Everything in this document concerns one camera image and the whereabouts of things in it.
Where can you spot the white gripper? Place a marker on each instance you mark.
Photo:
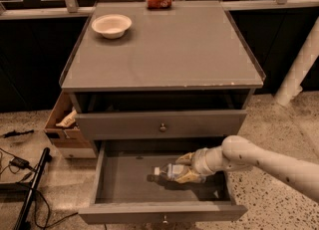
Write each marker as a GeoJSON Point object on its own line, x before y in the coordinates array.
{"type": "Point", "coordinates": [200, 161]}

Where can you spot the blue plastic water bottle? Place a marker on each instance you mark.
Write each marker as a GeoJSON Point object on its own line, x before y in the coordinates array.
{"type": "Point", "coordinates": [169, 171]}

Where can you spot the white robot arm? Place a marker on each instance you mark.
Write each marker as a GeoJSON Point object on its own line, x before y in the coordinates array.
{"type": "Point", "coordinates": [237, 153]}

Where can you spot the grey open middle drawer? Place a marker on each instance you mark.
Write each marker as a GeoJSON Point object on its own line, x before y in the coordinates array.
{"type": "Point", "coordinates": [125, 189]}

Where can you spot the grey top drawer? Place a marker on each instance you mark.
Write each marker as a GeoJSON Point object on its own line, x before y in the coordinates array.
{"type": "Point", "coordinates": [160, 114]}

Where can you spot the grey drawer cabinet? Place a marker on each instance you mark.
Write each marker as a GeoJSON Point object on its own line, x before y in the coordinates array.
{"type": "Point", "coordinates": [194, 45]}

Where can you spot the open cardboard box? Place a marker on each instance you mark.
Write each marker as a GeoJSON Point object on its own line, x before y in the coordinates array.
{"type": "Point", "coordinates": [67, 139]}

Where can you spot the crumpled paper bag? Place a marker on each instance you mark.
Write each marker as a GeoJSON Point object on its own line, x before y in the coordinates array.
{"type": "Point", "coordinates": [68, 120]}

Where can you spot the white paper bowl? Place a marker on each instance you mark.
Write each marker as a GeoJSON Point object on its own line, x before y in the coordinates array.
{"type": "Point", "coordinates": [112, 26]}

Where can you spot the orange soda can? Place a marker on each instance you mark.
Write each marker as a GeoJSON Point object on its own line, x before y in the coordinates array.
{"type": "Point", "coordinates": [159, 0]}

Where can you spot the black pole stand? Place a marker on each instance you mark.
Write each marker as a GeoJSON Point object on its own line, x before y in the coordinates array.
{"type": "Point", "coordinates": [31, 189]}

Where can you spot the black tool on floor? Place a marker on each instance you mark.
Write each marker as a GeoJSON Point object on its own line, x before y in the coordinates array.
{"type": "Point", "coordinates": [15, 133]}

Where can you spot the white pillar post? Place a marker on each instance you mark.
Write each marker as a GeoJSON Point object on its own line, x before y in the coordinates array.
{"type": "Point", "coordinates": [309, 52]}

